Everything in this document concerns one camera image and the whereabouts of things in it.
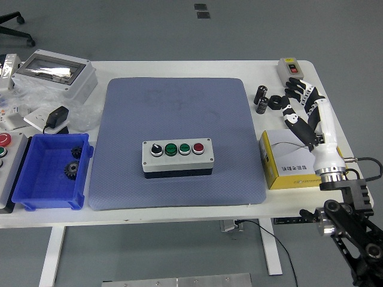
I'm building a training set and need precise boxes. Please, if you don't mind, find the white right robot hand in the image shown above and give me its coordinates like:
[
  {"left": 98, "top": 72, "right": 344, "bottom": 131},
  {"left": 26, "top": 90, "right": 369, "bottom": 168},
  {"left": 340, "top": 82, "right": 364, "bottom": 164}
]
[{"left": 281, "top": 77, "right": 347, "bottom": 176}]

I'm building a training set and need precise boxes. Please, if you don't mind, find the grey four-button control box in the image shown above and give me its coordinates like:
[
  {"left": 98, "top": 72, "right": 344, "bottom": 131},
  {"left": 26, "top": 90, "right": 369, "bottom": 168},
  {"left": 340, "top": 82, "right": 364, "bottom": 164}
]
[{"left": 141, "top": 137, "right": 215, "bottom": 179}]

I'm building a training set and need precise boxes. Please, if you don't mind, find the yellow and white cardboard box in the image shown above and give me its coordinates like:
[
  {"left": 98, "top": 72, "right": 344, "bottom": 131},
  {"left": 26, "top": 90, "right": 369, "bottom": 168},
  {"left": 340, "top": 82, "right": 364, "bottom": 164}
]
[{"left": 259, "top": 129, "right": 349, "bottom": 191}]

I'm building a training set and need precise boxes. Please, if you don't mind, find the black hexagonal nut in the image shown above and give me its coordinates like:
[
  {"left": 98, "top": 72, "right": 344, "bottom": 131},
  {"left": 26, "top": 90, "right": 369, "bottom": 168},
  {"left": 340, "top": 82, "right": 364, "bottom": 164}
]
[{"left": 268, "top": 94, "right": 285, "bottom": 111}]

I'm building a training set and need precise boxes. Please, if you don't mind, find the black cylindrical capacitor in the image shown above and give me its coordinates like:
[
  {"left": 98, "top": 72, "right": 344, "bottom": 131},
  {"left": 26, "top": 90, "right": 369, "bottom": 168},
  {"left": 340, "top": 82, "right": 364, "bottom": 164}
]
[
  {"left": 253, "top": 84, "right": 268, "bottom": 105},
  {"left": 256, "top": 96, "right": 269, "bottom": 115}
]

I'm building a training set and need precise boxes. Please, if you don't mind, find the white table leg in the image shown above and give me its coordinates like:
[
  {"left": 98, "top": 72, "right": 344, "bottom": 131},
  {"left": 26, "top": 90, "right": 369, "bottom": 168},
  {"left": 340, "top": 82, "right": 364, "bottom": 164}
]
[
  {"left": 260, "top": 219, "right": 284, "bottom": 276},
  {"left": 38, "top": 226, "right": 66, "bottom": 287}
]

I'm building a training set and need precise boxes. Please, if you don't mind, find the grey-blue textured mat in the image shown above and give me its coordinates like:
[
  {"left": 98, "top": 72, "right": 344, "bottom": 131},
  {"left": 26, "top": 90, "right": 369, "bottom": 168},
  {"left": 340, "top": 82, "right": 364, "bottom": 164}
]
[{"left": 88, "top": 77, "right": 267, "bottom": 212}]

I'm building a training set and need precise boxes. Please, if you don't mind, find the silver metal plate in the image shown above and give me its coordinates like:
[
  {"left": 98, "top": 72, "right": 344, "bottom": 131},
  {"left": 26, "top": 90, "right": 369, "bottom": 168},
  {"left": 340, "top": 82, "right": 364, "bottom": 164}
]
[{"left": 101, "top": 272, "right": 253, "bottom": 287}]

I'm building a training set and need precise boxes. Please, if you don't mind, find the clear plastic bag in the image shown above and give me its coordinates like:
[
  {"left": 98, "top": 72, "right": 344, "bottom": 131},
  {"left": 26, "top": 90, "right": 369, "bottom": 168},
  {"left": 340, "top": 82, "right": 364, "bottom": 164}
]
[{"left": 0, "top": 79, "right": 102, "bottom": 132}]

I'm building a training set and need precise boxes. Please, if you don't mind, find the large black gear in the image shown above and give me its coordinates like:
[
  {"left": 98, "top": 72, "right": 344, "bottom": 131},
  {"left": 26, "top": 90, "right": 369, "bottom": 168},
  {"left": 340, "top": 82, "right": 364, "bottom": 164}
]
[{"left": 63, "top": 160, "right": 81, "bottom": 181}]

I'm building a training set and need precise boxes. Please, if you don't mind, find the black power adapter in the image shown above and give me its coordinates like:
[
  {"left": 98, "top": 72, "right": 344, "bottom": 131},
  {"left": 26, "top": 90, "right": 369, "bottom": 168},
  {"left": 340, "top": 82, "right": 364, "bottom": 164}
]
[{"left": 42, "top": 105, "right": 70, "bottom": 135}]

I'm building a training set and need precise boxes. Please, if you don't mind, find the blue plastic bin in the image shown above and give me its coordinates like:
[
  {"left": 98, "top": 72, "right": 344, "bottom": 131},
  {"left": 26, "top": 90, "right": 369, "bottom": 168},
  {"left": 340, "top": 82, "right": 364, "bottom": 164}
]
[{"left": 11, "top": 132, "right": 95, "bottom": 212}]

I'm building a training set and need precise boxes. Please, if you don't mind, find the small white printed box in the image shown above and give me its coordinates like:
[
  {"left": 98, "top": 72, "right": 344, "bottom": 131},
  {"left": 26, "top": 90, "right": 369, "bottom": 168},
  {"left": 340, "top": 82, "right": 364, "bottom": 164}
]
[{"left": 0, "top": 106, "right": 26, "bottom": 132}]

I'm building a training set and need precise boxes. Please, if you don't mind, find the grey emergency-stop control box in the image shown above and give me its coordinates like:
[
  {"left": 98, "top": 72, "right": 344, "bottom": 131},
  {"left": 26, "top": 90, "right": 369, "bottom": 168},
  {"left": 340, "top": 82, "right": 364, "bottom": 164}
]
[{"left": 0, "top": 131, "right": 29, "bottom": 213}]

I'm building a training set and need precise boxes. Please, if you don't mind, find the grey device in plastic wrap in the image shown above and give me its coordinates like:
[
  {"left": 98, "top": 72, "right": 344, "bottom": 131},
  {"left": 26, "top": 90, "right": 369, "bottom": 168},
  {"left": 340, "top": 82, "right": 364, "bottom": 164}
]
[{"left": 0, "top": 53, "right": 22, "bottom": 92}]

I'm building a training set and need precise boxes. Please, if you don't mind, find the black office chair base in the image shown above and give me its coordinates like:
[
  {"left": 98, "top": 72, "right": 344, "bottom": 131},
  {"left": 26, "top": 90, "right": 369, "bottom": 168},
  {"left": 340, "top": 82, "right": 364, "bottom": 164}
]
[{"left": 0, "top": 11, "right": 36, "bottom": 48}]

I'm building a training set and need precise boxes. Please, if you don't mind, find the grey two-button switch box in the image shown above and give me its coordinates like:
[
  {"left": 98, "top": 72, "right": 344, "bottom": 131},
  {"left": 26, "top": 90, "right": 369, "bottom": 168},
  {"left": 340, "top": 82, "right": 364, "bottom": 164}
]
[{"left": 275, "top": 57, "right": 300, "bottom": 87}]

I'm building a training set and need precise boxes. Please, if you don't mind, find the black perforated under-table rail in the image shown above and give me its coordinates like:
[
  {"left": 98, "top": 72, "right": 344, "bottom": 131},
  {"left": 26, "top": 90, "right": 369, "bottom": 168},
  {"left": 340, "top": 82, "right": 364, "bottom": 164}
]
[{"left": 272, "top": 217, "right": 318, "bottom": 225}]

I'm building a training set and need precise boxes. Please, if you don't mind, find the grey under-table bracket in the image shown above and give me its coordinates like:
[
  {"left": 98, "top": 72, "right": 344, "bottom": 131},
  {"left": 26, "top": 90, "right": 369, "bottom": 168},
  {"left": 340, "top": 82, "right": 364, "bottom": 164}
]
[{"left": 220, "top": 219, "right": 245, "bottom": 233}]

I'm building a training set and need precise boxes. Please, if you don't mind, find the thin black floor cable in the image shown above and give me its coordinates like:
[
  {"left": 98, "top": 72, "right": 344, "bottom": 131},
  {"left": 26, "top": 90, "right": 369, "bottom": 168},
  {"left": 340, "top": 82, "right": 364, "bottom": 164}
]
[{"left": 236, "top": 219, "right": 299, "bottom": 287}]

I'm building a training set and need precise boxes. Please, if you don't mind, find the grey enclosure with clear lid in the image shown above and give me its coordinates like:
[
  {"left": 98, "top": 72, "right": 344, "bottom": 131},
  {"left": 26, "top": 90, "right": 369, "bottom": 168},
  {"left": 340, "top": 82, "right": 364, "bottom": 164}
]
[{"left": 11, "top": 49, "right": 99, "bottom": 105}]

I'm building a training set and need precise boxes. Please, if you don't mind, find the white wall socket plate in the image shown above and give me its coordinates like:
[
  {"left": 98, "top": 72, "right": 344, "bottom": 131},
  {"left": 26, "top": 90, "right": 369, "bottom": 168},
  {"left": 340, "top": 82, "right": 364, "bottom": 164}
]
[{"left": 23, "top": 106, "right": 69, "bottom": 134}]

